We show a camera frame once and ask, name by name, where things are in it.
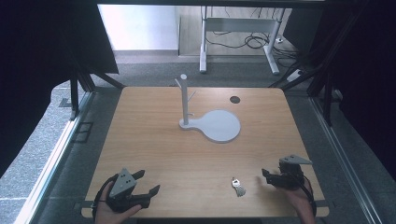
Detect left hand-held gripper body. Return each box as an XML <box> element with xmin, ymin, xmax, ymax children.
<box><xmin>106</xmin><ymin>167</ymin><xmax>151</xmax><ymax>214</ymax></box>

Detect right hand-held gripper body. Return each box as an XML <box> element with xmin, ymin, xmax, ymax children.
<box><xmin>273</xmin><ymin>154</ymin><xmax>314</xmax><ymax>191</ymax></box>

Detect silver bunch of keys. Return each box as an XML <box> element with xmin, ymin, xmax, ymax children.
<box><xmin>231</xmin><ymin>176</ymin><xmax>247</xmax><ymax>198</ymax></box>

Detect white stand with round base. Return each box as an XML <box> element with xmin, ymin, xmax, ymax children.
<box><xmin>174</xmin><ymin>73</ymin><xmax>242</xmax><ymax>145</ymax></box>

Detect person's right hand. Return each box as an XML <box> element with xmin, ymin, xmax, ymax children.
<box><xmin>278</xmin><ymin>179</ymin><xmax>316</xmax><ymax>224</ymax></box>

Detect person's left hand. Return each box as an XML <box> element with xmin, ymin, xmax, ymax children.
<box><xmin>94</xmin><ymin>181</ymin><xmax>143</xmax><ymax>224</ymax></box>

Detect white power strip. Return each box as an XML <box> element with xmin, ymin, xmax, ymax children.
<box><xmin>286</xmin><ymin>68</ymin><xmax>304</xmax><ymax>83</ymax></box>

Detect black metal stand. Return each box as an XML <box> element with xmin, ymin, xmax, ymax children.
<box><xmin>59</xmin><ymin>46</ymin><xmax>127</xmax><ymax>121</ymax></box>
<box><xmin>269</xmin><ymin>18</ymin><xmax>349</xmax><ymax>127</ymax></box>

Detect black curtain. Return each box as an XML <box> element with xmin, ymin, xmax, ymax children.
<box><xmin>0</xmin><ymin>0</ymin><xmax>120</xmax><ymax>178</ymax></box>
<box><xmin>282</xmin><ymin>0</ymin><xmax>396</xmax><ymax>173</ymax></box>

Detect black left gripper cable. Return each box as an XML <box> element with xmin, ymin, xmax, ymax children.
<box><xmin>92</xmin><ymin>174</ymin><xmax>120</xmax><ymax>221</ymax></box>

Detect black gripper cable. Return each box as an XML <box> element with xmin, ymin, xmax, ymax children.
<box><xmin>300</xmin><ymin>175</ymin><xmax>318</xmax><ymax>217</ymax></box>
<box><xmin>92</xmin><ymin>174</ymin><xmax>120</xmax><ymax>221</ymax></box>

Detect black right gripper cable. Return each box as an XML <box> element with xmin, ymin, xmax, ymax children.
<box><xmin>300</xmin><ymin>175</ymin><xmax>318</xmax><ymax>217</ymax></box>

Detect aluminium rail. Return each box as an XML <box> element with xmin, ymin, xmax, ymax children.
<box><xmin>13</xmin><ymin>91</ymin><xmax>96</xmax><ymax>224</ymax></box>
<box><xmin>308</xmin><ymin>96</ymin><xmax>376</xmax><ymax>224</ymax></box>

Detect black floor cables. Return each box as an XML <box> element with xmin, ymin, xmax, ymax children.
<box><xmin>205</xmin><ymin>7</ymin><xmax>301</xmax><ymax>68</ymax></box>

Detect white metal desk frame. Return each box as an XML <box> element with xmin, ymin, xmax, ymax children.
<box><xmin>199</xmin><ymin>5</ymin><xmax>288</xmax><ymax>76</ymax></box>

